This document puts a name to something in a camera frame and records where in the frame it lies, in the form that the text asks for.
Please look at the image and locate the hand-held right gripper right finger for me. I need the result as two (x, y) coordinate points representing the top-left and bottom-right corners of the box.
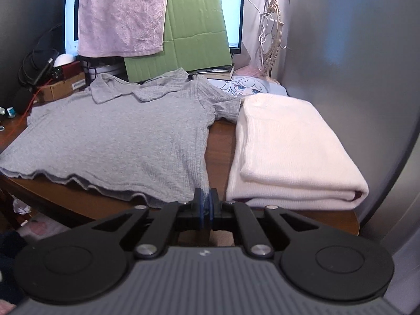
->
(207, 188), (329, 259)

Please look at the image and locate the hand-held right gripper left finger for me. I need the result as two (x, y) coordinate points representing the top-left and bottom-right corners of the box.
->
(83, 188), (207, 259)

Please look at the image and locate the grey ribbed shirt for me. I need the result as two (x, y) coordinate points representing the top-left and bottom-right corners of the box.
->
(0, 68), (243, 209)

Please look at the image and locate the cream folded garment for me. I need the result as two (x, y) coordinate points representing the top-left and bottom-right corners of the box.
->
(226, 93), (369, 211)

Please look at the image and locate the printed mouse pad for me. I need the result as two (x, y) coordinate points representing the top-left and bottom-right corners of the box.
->
(210, 75), (288, 97)

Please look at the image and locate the black book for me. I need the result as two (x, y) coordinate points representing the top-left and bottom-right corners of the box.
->
(188, 65), (236, 81)

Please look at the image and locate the pink fluffy pad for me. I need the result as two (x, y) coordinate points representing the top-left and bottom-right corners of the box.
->
(236, 66), (263, 77)

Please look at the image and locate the patterned rug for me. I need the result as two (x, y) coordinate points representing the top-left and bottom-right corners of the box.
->
(20, 217), (66, 243)

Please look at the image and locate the white round device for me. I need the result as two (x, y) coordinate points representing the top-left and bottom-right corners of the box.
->
(82, 64), (127, 81)

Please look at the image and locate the cardboard box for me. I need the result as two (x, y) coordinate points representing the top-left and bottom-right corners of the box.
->
(37, 72), (87, 102)

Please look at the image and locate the dark red device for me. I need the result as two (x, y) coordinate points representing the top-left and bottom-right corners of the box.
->
(49, 62), (82, 81)

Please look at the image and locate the person's leg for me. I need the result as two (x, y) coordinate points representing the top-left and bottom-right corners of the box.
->
(0, 231), (28, 306)

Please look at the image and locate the green cardboard sheet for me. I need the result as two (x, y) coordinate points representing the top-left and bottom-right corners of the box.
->
(124, 0), (233, 83)

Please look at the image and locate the white dome lamp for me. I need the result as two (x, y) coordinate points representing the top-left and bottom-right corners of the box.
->
(53, 53), (77, 68)

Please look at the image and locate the grey refrigerator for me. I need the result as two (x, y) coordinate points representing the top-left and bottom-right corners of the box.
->
(279, 0), (420, 253)

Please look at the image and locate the black microphone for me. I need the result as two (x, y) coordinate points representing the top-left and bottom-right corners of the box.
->
(13, 57), (55, 115)

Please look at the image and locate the pink towel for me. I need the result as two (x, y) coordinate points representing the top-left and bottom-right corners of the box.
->
(77, 0), (170, 58)

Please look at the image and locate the computer monitor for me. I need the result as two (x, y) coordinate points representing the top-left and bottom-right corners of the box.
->
(64, 0), (245, 56)

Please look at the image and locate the black flat panel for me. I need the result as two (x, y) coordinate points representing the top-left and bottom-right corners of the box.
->
(0, 0), (66, 106)

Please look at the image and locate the wicker ornament with white cable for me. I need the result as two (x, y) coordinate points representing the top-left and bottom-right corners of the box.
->
(258, 0), (284, 77)

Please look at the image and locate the white charger cable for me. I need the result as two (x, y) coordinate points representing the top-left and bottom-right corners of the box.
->
(258, 11), (276, 45)

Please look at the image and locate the orange cable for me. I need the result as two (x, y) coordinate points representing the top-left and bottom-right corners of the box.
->
(18, 79), (50, 117)

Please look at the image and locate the black cable bundle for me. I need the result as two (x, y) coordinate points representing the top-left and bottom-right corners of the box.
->
(18, 23), (64, 87)

